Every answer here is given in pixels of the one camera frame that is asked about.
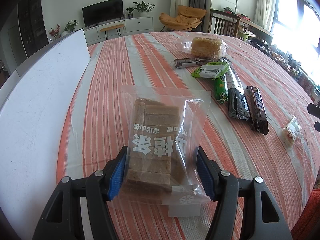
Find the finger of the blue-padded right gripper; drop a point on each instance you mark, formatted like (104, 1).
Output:
(262, 217)

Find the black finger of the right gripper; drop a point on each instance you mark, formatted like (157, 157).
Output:
(313, 110)

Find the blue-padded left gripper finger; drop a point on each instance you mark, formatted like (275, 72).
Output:
(61, 217)

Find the small white pastry pack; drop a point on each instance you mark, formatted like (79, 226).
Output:
(290, 132)

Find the brown chocolate bar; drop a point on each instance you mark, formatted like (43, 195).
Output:
(258, 118)

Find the long black snack pack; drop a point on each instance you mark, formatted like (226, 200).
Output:
(237, 103)

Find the green tube snack pack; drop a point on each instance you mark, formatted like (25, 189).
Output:
(220, 90)

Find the green white snack packet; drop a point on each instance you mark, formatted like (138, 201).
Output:
(212, 70)

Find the bread loaf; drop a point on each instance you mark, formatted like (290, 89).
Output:
(204, 47)

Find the clear bag of brown bars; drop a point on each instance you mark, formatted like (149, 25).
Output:
(165, 128)

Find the brown hawthorn roll pack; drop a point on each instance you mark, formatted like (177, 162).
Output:
(189, 62)

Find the striped orange tablecloth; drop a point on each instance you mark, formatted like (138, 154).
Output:
(97, 121)

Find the wooden side table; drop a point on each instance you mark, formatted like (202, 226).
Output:
(260, 33)

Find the white sheer curtain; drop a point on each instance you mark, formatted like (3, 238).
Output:
(264, 13)

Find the white cardboard box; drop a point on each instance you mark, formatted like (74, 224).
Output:
(32, 120)

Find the dark wooden chair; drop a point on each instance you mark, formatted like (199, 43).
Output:
(223, 23)

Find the orange lounge chair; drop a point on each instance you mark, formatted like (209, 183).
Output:
(188, 18)

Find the red flower vase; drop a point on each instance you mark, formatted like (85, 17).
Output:
(55, 33)

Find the white tv cabinet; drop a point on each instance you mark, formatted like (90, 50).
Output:
(132, 26)

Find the green plant in vase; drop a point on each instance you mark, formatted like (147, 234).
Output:
(71, 25)

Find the large green potted plant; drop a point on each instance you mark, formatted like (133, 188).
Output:
(144, 8)

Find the small wooden bench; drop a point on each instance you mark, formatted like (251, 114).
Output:
(117, 28)

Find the small dark potted plant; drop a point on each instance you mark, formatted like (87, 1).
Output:
(130, 12)

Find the black glass display cabinet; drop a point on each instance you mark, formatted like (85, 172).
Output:
(31, 25)

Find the black flat television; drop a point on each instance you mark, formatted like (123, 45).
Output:
(103, 11)

